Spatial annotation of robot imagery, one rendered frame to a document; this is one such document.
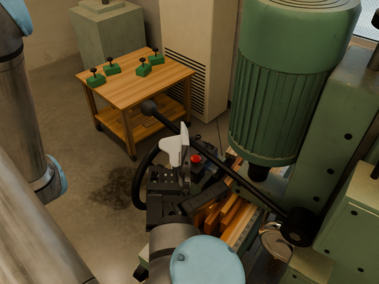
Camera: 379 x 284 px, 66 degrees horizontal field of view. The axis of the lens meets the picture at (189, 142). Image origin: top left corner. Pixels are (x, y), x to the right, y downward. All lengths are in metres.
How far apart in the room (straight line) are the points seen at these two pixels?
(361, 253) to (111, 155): 2.00
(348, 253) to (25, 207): 0.44
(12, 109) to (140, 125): 1.58
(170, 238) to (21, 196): 0.24
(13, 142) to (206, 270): 0.60
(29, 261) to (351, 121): 0.46
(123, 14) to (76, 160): 1.29
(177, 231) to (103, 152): 1.89
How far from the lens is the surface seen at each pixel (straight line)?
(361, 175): 0.47
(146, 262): 0.80
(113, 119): 2.35
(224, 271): 0.36
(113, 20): 2.71
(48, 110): 2.94
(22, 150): 0.85
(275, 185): 0.76
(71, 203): 2.10
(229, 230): 0.78
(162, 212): 0.54
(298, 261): 0.62
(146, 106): 0.61
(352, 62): 0.54
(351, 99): 0.49
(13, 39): 0.65
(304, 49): 0.47
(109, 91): 2.03
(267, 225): 0.66
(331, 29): 0.47
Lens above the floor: 1.61
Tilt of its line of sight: 44 degrees down
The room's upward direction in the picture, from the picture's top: straight up
